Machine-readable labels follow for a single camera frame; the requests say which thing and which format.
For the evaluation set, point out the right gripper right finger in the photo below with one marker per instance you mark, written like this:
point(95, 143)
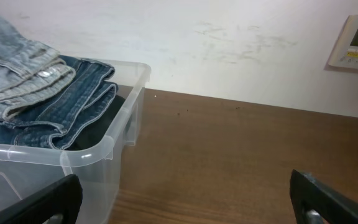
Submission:
point(315, 202)

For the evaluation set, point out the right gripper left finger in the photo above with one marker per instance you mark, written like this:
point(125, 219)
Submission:
point(63, 197)

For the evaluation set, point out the dark blue jeans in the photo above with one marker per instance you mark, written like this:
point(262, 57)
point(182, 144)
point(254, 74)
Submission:
point(56, 122)

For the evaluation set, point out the light blue jeans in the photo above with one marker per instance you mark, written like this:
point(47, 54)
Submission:
point(30, 72)

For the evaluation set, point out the clear plastic storage bin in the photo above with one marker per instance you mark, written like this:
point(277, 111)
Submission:
point(26, 170)

